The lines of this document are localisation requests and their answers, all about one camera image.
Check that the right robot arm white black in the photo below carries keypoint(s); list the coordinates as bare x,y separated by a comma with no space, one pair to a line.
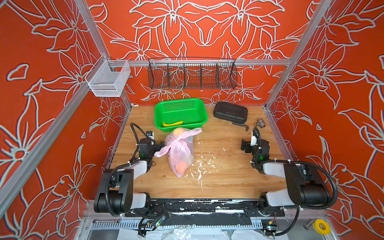
307,185

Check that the pink plastic bag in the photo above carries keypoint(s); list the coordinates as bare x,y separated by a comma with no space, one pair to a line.
179,148

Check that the yellow tape roll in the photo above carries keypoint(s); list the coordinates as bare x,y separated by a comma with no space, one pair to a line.
321,227

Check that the black wire wall basket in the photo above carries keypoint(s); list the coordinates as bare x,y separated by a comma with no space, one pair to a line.
192,73

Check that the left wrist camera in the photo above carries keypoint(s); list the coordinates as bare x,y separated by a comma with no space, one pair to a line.
150,134

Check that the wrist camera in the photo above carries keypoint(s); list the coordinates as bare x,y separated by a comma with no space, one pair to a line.
254,141
150,134

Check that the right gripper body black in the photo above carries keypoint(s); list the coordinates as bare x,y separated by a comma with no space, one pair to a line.
246,145

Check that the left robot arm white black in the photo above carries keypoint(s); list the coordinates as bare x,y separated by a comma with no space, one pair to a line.
115,194

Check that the green plastic basket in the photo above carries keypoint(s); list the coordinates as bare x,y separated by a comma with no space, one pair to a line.
192,111

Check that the orange fruit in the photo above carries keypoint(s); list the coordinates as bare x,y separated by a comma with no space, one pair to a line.
181,167

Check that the small metal fitting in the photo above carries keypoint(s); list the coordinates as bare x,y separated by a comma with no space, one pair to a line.
260,123

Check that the yellow banana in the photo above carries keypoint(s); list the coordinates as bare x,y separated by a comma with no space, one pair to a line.
173,124

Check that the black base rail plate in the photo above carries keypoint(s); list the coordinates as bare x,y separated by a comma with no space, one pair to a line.
214,213

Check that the white wire mesh basket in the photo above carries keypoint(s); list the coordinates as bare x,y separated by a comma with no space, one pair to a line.
108,78

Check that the peach fruit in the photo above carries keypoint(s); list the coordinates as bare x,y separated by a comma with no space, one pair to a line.
178,131

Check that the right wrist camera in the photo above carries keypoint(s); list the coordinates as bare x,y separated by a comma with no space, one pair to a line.
254,141

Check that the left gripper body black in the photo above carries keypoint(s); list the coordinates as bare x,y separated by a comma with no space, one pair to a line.
157,145

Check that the black plastic case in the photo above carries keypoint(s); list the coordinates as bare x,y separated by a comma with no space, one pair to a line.
231,112

